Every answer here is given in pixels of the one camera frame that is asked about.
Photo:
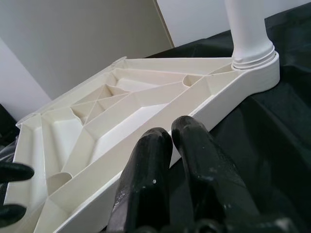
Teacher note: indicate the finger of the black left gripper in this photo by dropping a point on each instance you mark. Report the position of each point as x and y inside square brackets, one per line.
[12, 210]
[17, 172]

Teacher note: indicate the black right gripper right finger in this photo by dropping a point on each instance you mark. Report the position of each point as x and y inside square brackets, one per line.
[213, 189]

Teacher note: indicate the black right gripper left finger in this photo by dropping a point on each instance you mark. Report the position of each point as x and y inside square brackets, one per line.
[145, 184]

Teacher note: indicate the white plastic table top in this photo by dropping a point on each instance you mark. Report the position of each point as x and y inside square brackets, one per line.
[145, 97]

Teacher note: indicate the white plastic table leg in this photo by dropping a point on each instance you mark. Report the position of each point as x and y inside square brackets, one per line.
[247, 31]

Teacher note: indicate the black table cloth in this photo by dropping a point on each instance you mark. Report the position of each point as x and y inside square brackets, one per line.
[279, 145]

